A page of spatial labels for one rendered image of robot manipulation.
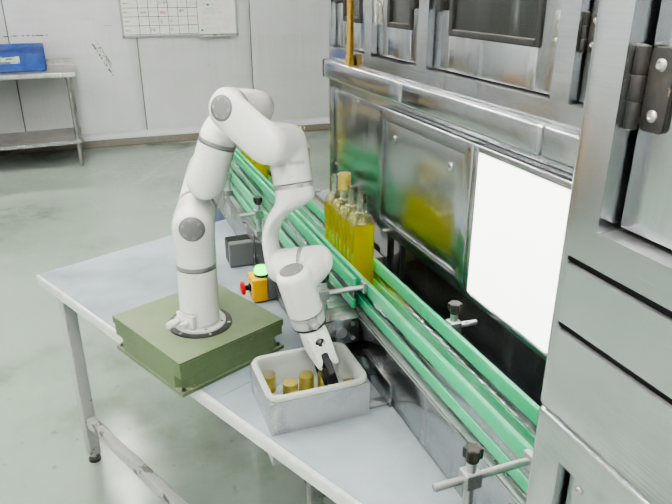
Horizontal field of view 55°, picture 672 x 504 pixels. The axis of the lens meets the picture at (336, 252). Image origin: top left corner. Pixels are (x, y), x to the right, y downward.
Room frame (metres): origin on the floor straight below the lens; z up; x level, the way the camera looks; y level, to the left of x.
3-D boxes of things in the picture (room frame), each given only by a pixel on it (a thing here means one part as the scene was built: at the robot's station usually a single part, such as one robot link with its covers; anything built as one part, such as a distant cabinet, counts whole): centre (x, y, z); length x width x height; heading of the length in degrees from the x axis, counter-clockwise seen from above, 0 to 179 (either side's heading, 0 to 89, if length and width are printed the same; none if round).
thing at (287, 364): (1.20, 0.06, 0.80); 0.22 x 0.17 x 0.09; 111
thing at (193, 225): (1.41, 0.33, 1.08); 0.13 x 0.10 x 0.16; 7
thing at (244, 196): (2.18, 0.33, 0.93); 1.75 x 0.01 x 0.08; 21
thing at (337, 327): (1.35, -0.01, 0.85); 0.09 x 0.04 x 0.07; 111
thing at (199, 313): (1.39, 0.34, 0.92); 0.16 x 0.13 x 0.15; 146
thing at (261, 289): (1.72, 0.22, 0.79); 0.07 x 0.07 x 0.07; 21
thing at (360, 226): (1.51, -0.06, 0.99); 0.06 x 0.06 x 0.21; 20
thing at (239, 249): (1.98, 0.32, 0.79); 0.08 x 0.08 x 0.08; 21
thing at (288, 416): (1.21, 0.03, 0.79); 0.27 x 0.17 x 0.08; 111
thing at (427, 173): (1.30, -0.29, 1.15); 0.90 x 0.03 x 0.34; 21
